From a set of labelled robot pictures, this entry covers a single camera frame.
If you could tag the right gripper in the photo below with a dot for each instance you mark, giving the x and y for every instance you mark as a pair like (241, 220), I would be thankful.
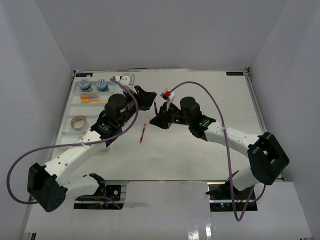
(162, 119)

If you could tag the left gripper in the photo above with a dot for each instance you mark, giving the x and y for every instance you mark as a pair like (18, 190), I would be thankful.
(145, 98)

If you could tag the purple gel pen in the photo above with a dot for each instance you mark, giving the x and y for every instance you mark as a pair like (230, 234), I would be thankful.
(155, 107)

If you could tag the red gel pen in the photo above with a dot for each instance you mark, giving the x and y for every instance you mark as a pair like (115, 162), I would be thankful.
(142, 133)

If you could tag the blue cleaning gel jar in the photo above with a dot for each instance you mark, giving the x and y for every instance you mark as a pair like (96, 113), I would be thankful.
(85, 85)
(102, 85)

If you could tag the orange capped highlighter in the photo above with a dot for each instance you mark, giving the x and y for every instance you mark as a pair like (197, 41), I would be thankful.
(88, 96)

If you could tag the large clear tape roll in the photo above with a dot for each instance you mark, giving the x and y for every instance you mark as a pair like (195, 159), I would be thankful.
(79, 123)

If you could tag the pink highlighter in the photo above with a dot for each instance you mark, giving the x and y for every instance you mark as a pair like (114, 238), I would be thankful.
(89, 100)

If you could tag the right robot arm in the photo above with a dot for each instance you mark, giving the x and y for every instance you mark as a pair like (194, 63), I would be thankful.
(240, 142)

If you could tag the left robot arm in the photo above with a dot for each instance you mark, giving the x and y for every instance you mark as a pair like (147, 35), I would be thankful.
(50, 184)

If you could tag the white compartment tray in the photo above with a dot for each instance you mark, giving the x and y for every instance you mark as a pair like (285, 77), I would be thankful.
(74, 107)

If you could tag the black logo sticker left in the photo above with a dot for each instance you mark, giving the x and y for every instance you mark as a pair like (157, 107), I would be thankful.
(84, 75)

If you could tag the black logo sticker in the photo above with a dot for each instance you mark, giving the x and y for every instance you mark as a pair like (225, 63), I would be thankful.
(84, 75)
(234, 73)

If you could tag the black logo sticker right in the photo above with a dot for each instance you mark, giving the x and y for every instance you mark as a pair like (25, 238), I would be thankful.
(234, 73)

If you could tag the aluminium table rail right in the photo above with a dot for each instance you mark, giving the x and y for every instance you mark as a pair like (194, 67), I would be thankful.
(262, 120)

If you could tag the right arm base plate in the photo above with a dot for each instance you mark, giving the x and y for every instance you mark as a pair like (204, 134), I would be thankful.
(220, 199)

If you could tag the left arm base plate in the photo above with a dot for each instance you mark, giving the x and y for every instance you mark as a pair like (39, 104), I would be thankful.
(108, 195)

